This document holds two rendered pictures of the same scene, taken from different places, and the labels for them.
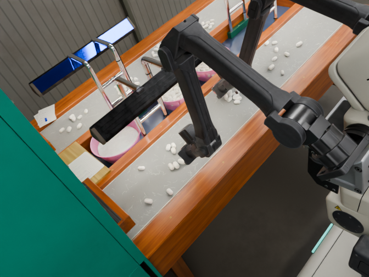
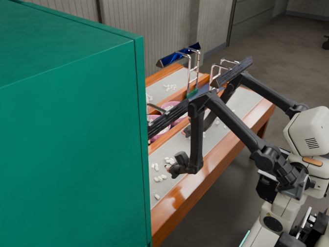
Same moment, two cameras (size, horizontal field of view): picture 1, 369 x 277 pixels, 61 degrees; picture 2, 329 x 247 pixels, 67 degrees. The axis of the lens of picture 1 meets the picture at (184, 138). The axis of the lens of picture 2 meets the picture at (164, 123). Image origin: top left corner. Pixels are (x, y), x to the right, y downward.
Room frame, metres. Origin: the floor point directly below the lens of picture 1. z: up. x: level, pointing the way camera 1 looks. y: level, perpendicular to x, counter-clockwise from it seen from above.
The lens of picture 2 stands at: (-0.09, 0.42, 1.99)
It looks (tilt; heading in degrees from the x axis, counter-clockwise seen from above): 37 degrees down; 340
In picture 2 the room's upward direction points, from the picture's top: 1 degrees clockwise
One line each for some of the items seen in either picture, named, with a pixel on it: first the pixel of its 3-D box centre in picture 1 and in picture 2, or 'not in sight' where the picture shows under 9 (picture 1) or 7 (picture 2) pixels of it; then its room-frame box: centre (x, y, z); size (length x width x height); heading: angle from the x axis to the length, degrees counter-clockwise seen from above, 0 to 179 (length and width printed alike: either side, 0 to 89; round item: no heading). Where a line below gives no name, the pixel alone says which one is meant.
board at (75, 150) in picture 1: (79, 165); not in sight; (1.10, 0.51, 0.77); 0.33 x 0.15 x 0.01; 30
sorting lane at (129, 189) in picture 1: (244, 92); (200, 135); (1.23, -0.37, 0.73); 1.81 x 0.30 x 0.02; 120
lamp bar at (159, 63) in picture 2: not in sight; (180, 53); (2.03, -0.52, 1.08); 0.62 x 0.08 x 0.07; 120
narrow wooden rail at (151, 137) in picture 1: (218, 84); (182, 128); (1.38, -0.28, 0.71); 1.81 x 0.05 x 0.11; 120
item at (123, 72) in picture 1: (108, 84); not in sight; (1.48, 0.27, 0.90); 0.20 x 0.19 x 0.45; 120
